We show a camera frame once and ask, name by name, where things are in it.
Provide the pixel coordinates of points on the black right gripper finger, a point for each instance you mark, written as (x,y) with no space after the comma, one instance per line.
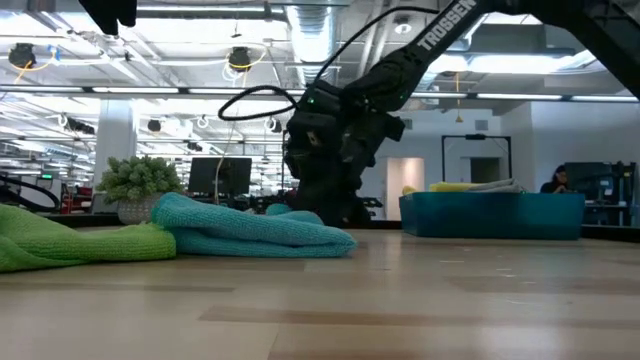
(350,210)
(315,192)

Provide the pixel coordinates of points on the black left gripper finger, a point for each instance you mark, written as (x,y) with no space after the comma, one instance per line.
(112,12)

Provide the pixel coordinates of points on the turquoise microfiber towel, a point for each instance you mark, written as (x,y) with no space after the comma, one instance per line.
(240,227)

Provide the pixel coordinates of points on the yellow microfiber towel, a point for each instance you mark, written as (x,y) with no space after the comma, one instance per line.
(450,187)

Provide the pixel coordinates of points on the grey microfiber towel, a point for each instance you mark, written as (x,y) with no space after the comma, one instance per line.
(497,186)

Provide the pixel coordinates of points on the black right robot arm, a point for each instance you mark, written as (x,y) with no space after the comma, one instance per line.
(445,30)

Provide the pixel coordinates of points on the green microfiber towel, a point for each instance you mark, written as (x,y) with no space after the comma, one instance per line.
(75,242)

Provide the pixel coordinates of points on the black background monitor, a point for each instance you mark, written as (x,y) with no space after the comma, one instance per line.
(220,175)

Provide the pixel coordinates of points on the white pillar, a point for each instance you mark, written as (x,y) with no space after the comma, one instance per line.
(115,135)

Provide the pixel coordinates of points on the teal tray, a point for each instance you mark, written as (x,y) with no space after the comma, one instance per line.
(490,215)

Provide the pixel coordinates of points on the green artificial potted plant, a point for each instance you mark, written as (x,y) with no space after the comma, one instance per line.
(140,180)

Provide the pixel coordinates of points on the person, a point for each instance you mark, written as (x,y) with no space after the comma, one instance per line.
(556,181)

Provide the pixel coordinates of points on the black equipment rack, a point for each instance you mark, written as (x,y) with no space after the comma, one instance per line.
(605,190)

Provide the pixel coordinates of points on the black background rig frame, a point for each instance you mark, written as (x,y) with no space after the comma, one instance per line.
(475,136)

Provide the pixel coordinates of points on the black aluminium table frame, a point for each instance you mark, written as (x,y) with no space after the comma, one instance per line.
(75,220)

